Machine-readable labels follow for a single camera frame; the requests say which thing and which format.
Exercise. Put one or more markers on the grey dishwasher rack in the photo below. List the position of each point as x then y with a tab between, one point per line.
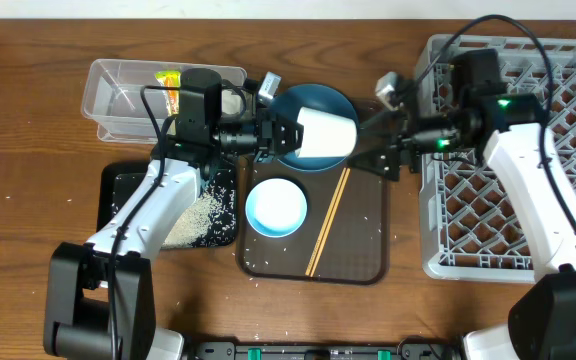
468	229

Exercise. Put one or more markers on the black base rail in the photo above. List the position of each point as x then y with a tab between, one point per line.
403	351

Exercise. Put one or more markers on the dark blue plate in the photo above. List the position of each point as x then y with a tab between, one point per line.
318	97

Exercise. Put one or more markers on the black plastic tray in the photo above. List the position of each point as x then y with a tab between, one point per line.
121	179

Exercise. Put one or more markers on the light blue bowl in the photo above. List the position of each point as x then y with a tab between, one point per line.
276	207

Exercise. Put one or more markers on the clear plastic bin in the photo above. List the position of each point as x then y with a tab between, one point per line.
127	102

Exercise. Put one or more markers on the wooden chopstick right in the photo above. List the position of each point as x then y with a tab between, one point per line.
329	225

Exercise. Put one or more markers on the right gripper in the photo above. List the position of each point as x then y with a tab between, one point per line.
405	132

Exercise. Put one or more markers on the green orange snack wrapper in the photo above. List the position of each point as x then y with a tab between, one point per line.
171	79

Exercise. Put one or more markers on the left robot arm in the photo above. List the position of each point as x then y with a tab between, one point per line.
100	299

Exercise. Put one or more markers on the brown serving tray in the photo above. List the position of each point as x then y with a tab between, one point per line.
353	251

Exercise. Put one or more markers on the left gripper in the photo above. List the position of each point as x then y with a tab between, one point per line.
267	133

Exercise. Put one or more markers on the pile of white rice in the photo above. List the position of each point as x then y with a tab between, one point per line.
210	222

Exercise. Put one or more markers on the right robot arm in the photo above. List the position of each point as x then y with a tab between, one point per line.
510	135

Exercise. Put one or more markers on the white cup green inside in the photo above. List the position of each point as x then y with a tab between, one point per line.
325	135

